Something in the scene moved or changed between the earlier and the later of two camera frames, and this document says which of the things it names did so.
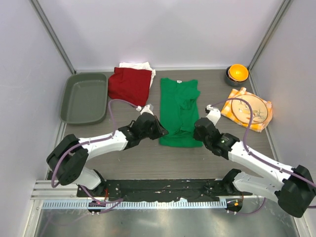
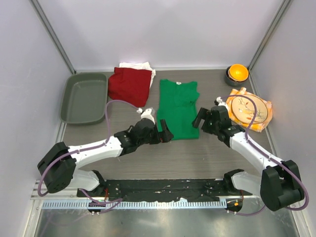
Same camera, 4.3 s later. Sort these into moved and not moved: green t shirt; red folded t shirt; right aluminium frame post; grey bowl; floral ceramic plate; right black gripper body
Moved: right black gripper body; green t shirt
Not moved: right aluminium frame post; red folded t shirt; grey bowl; floral ceramic plate
